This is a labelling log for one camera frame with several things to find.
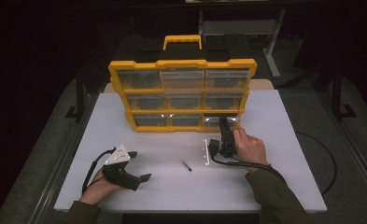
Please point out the yellow organizer cabinet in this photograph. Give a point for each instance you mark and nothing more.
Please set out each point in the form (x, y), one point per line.
(184, 110)

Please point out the black metal stand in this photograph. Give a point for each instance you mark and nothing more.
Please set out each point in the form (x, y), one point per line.
(80, 93)
(337, 93)

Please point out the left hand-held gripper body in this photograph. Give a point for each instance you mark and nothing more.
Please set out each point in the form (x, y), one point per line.
(119, 174)

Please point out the small dark screw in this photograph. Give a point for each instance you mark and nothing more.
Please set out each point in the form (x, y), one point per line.
(186, 165)

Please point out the clear plastic storage drawer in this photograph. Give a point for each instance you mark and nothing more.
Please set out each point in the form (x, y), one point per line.
(210, 122)

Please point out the person's right hand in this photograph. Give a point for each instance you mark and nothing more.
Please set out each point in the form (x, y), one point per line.
(251, 151)

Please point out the grey metal rail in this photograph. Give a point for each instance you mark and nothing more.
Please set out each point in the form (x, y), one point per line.
(355, 155)
(58, 174)

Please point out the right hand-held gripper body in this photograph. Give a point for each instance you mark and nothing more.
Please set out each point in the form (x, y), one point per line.
(226, 144)

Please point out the grid of clear drawers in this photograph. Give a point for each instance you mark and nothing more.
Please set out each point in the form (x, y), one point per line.
(182, 101)

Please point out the grey metal table frame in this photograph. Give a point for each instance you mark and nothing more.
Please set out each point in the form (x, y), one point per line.
(273, 46)

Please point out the person's left hand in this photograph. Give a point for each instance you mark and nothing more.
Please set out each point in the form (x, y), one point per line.
(97, 191)

